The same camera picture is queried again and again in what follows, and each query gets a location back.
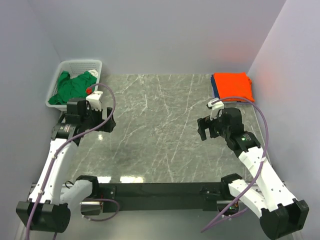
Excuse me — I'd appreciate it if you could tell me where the green t shirt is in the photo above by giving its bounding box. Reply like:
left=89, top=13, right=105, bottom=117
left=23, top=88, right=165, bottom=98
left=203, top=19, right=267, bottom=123
left=48, top=71, right=97, bottom=105

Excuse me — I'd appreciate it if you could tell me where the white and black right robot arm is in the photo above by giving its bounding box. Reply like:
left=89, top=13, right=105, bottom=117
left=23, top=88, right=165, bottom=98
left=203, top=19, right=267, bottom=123
left=197, top=107, right=309, bottom=240

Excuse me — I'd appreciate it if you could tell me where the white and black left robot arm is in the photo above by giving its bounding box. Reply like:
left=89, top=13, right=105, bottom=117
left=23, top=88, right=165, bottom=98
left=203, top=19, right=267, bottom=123
left=16, top=96, right=116, bottom=239

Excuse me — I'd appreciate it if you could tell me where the folded blue t shirt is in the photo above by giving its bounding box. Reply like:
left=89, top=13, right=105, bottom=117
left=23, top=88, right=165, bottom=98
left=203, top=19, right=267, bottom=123
left=210, top=74, right=220, bottom=99

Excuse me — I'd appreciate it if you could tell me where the white crumpled t shirt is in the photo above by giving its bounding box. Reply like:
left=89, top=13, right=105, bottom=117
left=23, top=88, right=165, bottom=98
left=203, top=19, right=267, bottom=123
left=88, top=69, right=99, bottom=78

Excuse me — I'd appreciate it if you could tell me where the folded orange t shirt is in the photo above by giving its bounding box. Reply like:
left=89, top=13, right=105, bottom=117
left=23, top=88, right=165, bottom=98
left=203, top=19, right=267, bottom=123
left=214, top=72, right=255, bottom=102

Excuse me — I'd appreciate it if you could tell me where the white plastic laundry basket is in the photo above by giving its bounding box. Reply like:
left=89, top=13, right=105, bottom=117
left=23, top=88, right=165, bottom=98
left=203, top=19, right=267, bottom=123
left=45, top=59, right=103, bottom=112

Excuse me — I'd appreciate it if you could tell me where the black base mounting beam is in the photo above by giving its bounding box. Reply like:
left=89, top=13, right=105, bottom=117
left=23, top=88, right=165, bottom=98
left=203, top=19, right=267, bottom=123
left=85, top=182, right=234, bottom=211

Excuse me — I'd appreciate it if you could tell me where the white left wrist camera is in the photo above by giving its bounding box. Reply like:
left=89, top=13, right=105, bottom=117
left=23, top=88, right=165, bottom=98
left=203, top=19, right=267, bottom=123
left=86, top=90, right=103, bottom=112

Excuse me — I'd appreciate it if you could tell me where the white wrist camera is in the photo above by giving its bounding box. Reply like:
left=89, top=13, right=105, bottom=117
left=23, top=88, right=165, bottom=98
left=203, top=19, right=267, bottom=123
left=206, top=98, right=225, bottom=120
left=86, top=90, right=103, bottom=112

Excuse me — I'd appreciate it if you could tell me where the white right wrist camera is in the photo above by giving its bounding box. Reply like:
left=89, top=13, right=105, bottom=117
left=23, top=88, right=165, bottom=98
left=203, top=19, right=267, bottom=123
left=206, top=98, right=225, bottom=120

